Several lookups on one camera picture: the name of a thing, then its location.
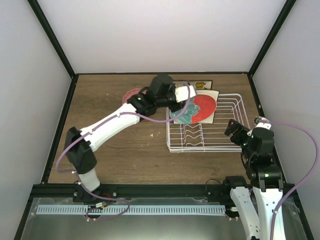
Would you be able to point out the cream square plate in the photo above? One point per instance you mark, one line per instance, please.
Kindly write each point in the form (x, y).
(210, 107)

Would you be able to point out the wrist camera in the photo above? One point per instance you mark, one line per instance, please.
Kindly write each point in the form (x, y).
(260, 122)
(182, 93)

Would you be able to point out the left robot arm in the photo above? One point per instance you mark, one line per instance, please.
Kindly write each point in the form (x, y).
(81, 144)

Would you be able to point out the slotted cable duct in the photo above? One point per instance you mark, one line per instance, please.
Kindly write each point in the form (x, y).
(135, 210)

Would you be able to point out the black aluminium frame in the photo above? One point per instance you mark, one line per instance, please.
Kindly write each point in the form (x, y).
(60, 190)

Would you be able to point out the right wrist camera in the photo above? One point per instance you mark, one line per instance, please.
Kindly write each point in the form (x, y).
(260, 122)

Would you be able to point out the red teal flower plate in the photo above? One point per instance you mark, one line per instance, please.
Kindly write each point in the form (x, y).
(197, 110)

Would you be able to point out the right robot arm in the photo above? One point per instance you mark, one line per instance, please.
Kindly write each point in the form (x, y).
(257, 203)

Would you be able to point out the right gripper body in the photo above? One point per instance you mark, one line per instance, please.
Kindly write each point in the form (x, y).
(236, 138)

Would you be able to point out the floral square plate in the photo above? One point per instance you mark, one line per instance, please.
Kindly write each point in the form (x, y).
(197, 84)

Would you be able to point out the pink polka dot plate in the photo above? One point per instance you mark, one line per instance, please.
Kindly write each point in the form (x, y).
(129, 94)

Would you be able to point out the white wire dish rack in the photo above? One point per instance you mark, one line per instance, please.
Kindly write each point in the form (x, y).
(206, 137)

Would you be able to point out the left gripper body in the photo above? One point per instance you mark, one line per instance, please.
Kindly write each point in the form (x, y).
(161, 101)

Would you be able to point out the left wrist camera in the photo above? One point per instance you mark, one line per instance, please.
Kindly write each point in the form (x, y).
(182, 93)

